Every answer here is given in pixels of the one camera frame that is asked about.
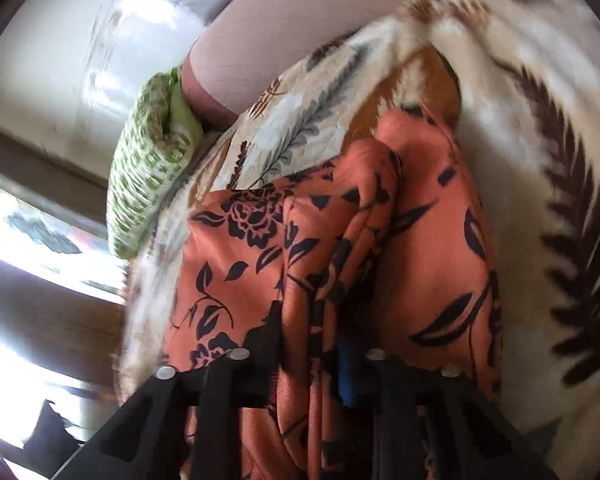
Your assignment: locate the orange floral print garment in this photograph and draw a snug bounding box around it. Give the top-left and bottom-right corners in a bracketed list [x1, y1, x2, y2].
[161, 109, 505, 480]

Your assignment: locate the leaf print fleece blanket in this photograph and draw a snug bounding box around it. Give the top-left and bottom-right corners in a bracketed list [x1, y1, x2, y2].
[117, 0, 600, 453]

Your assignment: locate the brown curtain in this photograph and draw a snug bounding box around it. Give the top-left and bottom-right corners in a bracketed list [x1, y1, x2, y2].
[0, 120, 131, 391]

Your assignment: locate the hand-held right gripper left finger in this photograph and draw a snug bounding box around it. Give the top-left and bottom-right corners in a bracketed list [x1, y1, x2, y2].
[55, 300, 286, 480]

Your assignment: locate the green patterned pillow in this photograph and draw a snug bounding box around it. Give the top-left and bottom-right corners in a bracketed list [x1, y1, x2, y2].
[106, 67, 206, 261]

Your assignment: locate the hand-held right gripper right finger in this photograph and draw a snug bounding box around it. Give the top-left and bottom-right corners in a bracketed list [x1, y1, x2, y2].
[337, 332, 561, 480]

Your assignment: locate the pink bolster cushion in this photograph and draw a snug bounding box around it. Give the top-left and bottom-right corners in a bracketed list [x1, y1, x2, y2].
[180, 0, 481, 131]

